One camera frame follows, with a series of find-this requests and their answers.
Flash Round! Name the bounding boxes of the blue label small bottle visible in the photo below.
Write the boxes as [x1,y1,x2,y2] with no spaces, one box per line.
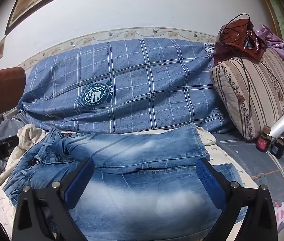
[271,136,284,159]

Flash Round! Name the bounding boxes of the blue plaid quilt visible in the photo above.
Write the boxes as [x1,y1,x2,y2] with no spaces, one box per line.
[18,38,233,134]

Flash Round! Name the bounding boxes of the purple cloth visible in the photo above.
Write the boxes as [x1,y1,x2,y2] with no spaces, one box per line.
[254,23,284,60]

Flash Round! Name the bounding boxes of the dark red plastic bag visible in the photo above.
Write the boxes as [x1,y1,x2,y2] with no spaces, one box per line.
[214,18,266,65]

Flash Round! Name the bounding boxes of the striped floral beige pillow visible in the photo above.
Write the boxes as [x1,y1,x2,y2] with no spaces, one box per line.
[210,48,284,140]

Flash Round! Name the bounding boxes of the grey star-print cloth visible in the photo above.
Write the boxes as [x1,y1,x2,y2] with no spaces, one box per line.
[0,110,28,174]

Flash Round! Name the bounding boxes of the brown wooden headboard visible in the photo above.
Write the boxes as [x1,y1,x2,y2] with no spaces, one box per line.
[0,67,26,114]

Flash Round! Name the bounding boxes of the red label small bottle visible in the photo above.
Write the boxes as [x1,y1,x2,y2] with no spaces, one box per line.
[256,126,272,152]

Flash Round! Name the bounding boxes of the grey patterned bedsheet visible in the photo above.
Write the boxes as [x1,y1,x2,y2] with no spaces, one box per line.
[215,132,284,232]

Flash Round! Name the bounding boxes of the light blue denim jeans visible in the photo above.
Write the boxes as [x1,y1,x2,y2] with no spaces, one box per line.
[3,124,221,240]

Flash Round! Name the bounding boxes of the cream leaf-print blanket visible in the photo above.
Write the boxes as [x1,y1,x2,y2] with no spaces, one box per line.
[0,124,259,241]

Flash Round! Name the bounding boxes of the black cable on pillow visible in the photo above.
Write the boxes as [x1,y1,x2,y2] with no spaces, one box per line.
[218,13,284,121]

